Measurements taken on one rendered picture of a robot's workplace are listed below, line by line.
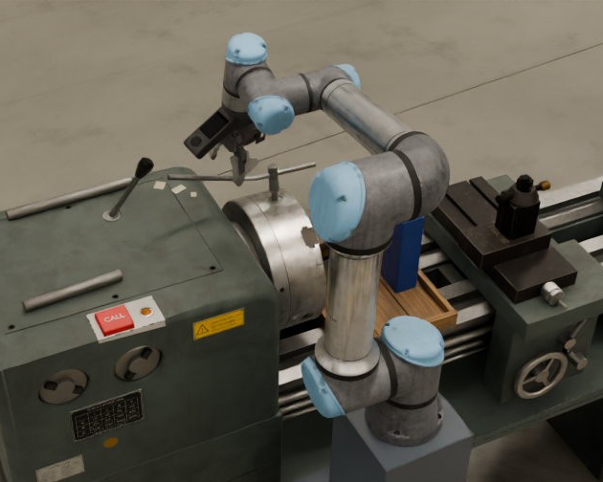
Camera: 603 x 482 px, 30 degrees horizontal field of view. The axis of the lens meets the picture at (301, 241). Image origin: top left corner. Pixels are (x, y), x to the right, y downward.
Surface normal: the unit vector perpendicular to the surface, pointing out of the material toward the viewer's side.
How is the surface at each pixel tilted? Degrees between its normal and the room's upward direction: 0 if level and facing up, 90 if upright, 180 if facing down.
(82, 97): 0
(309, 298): 88
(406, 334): 7
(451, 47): 0
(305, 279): 70
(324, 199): 82
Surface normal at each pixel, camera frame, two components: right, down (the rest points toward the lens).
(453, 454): 0.47, 0.58
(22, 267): 0.03, -0.77
